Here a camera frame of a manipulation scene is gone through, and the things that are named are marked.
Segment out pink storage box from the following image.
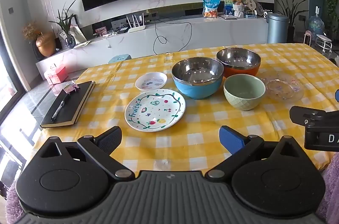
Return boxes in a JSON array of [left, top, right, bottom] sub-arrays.
[[44, 64, 69, 84]]

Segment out green ceramic bowl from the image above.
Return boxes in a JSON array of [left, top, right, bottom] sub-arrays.
[[223, 74, 266, 111]]

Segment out blue steel bowl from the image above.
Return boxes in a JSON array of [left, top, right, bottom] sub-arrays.
[[171, 58, 224, 100]]

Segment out purple fluffy cloth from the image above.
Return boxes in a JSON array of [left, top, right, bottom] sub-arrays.
[[318, 152, 339, 224], [5, 182, 25, 224]]

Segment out pink binder clip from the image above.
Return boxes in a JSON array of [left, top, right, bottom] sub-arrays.
[[62, 82, 80, 94]]

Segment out white fruit-print plate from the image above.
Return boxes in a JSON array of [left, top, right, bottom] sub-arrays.
[[124, 89, 186, 132]]

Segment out orange steel bowl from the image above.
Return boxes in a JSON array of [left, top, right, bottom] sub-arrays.
[[216, 48, 261, 78]]

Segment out round hand fan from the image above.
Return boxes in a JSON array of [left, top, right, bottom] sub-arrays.
[[245, 0, 258, 15]]

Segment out dried flowers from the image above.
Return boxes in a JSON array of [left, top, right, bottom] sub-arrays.
[[22, 22, 43, 40]]

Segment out blue water jug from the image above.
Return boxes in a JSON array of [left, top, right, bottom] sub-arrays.
[[307, 7, 326, 41]]

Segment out glass sliding door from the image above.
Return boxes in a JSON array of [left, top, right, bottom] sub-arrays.
[[0, 20, 29, 150]]

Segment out green picture card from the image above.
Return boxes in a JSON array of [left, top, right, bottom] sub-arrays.
[[224, 0, 254, 15]]

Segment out white framed picture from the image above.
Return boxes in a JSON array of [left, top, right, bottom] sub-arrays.
[[57, 25, 86, 45]]

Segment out grey trash can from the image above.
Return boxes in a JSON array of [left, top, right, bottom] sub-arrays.
[[266, 13, 289, 43]]

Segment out gold vase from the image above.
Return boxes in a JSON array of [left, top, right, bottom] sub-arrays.
[[36, 32, 57, 57]]

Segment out white round side table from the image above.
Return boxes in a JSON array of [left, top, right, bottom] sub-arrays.
[[315, 34, 333, 55]]

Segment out tall leafy potted plant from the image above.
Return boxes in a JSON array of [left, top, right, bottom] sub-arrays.
[[269, 0, 309, 43]]

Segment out yellow checked tablecloth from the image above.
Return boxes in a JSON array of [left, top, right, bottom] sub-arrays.
[[32, 43, 339, 174]]

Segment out small white printed plate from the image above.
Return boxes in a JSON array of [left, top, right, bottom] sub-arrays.
[[135, 71, 168, 92]]

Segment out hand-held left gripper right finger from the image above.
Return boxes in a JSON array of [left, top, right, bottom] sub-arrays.
[[205, 125, 309, 181]]

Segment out white marble TV cabinet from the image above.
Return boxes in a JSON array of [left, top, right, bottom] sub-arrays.
[[35, 3, 274, 81]]

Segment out black cable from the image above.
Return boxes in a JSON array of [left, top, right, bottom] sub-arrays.
[[154, 20, 192, 53]]

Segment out white wifi router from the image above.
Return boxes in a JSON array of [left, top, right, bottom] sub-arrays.
[[126, 14, 147, 33]]

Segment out black notebook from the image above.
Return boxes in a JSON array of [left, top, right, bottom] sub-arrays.
[[40, 81, 96, 128]]

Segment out blue snack bag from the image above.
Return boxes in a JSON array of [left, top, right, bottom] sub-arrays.
[[203, 0, 221, 18]]

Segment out black pen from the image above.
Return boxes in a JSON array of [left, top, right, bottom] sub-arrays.
[[51, 94, 71, 121]]

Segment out blue glass vase plant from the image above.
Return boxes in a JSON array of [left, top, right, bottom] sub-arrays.
[[49, 0, 77, 49]]

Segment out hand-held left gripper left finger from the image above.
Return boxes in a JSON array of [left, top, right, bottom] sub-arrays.
[[34, 126, 135, 181]]

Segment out clear glass plate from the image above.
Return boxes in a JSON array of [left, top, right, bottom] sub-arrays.
[[261, 75, 304, 102]]

